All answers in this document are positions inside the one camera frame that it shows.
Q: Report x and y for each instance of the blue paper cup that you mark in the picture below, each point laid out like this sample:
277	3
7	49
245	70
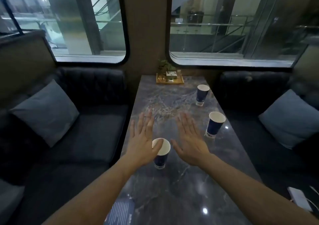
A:
201	96
213	129
160	160

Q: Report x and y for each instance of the blue printed card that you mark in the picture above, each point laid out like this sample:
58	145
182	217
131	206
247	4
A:
120	212

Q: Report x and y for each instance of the wooden tray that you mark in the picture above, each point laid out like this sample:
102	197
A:
172	82

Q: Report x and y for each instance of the dark tufted sofa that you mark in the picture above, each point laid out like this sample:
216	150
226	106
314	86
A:
249	132
87	137

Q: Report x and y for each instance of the grey marble table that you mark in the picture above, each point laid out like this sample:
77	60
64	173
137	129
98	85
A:
179	190

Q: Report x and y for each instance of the grey-blue cushion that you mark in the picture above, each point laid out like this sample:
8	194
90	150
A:
291	120
47	112

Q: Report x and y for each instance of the person's right forearm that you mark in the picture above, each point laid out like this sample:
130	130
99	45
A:
249	192

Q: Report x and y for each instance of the small white green box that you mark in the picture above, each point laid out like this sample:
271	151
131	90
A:
171	75

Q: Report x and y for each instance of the rounded black-framed window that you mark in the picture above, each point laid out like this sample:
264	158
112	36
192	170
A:
224	20
74	20

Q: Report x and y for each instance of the person's left hand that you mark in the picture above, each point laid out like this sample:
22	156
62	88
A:
140	145

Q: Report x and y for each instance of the white power bank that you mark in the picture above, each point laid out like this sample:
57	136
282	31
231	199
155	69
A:
299	198

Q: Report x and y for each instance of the person's left forearm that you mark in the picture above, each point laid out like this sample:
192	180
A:
99	197

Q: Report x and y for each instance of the person's right hand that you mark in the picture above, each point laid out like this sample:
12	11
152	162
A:
192	145

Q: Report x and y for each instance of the clear narrow holder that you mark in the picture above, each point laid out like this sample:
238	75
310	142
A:
178	73

